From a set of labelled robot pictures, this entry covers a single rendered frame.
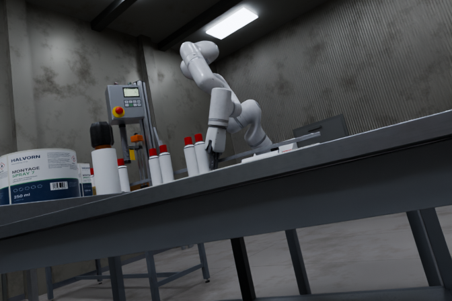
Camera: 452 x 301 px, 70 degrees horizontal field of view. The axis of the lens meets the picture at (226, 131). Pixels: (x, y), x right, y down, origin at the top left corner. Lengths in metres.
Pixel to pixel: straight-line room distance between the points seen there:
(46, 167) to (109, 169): 0.33
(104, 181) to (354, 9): 7.95
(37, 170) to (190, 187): 0.65
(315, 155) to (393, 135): 0.07
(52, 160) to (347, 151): 0.81
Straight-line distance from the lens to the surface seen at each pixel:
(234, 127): 1.76
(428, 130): 0.33
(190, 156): 1.37
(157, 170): 1.48
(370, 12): 8.54
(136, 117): 1.72
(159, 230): 0.47
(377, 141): 0.32
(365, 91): 8.10
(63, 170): 1.00
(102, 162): 1.27
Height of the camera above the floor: 0.80
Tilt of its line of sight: 11 degrees up
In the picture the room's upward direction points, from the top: 12 degrees counter-clockwise
